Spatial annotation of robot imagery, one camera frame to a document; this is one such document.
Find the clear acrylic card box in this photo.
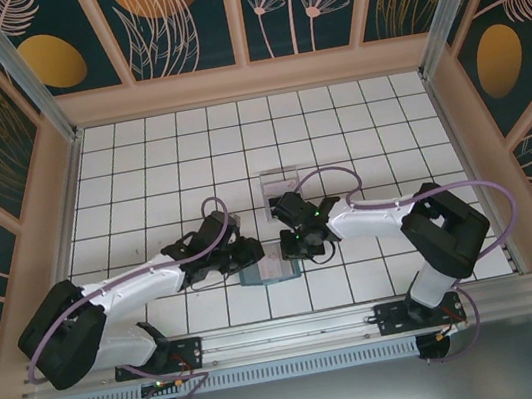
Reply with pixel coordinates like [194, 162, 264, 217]
[258, 165, 308, 225]

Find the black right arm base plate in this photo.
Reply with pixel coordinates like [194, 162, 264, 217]
[372, 290, 468, 339]

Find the blue card holder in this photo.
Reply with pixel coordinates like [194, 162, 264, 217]
[232, 237, 304, 292]

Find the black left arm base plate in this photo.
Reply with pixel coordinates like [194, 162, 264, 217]
[111, 335, 207, 384]

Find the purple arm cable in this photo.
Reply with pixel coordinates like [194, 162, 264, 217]
[289, 138, 532, 384]
[5, 195, 259, 399]

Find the aluminium mounting rail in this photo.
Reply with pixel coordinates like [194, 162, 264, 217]
[14, 272, 532, 399]

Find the yellow wire connector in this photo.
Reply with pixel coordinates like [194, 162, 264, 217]
[435, 318, 471, 340]

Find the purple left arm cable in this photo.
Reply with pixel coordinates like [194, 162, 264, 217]
[5, 195, 259, 399]

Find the slotted grey cable duct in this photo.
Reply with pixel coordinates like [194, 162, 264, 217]
[43, 335, 422, 399]

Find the small green LED circuit board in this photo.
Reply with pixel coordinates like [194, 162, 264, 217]
[140, 374, 186, 397]

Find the pink blossom print card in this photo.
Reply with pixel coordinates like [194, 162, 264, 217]
[256, 242, 288, 280]

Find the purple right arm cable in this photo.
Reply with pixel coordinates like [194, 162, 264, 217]
[289, 138, 532, 384]

